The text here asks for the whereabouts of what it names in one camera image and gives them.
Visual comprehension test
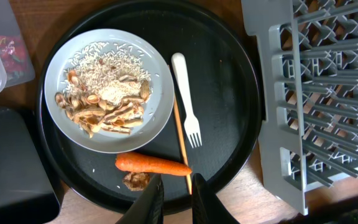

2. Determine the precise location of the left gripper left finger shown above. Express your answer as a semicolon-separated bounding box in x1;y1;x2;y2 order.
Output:
116;174;164;224

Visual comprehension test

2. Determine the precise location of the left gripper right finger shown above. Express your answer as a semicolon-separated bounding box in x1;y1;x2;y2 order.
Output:
191;173;239;224

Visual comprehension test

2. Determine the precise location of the grey dishwasher rack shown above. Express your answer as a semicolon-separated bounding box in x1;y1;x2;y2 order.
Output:
242;0;358;215

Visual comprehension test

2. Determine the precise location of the red snack wrapper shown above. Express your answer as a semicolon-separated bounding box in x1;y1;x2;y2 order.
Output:
0;35;28;77

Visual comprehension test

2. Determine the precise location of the walnut piece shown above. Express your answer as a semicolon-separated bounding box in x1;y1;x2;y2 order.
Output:
122;172;150;191

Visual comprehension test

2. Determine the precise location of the orange carrot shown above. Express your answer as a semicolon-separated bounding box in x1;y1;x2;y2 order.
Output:
115;152;192;176

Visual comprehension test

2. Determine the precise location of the round black tray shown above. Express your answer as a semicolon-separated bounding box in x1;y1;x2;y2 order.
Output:
36;1;263;213

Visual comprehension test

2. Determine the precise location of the wooden chopstick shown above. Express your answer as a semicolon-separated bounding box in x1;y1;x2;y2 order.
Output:
168;64;193;195

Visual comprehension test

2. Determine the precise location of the grey plate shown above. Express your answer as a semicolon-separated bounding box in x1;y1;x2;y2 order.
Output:
44;29;175;154

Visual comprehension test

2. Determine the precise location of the peanut shells and rice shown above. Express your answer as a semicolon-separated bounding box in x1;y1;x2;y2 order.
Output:
55;42;152;137

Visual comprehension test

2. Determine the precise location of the black rectangular bin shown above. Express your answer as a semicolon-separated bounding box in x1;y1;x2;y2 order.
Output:
0;107;64;223

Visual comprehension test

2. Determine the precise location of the white plastic fork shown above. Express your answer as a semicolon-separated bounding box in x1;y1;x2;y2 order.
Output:
171;52;202;148

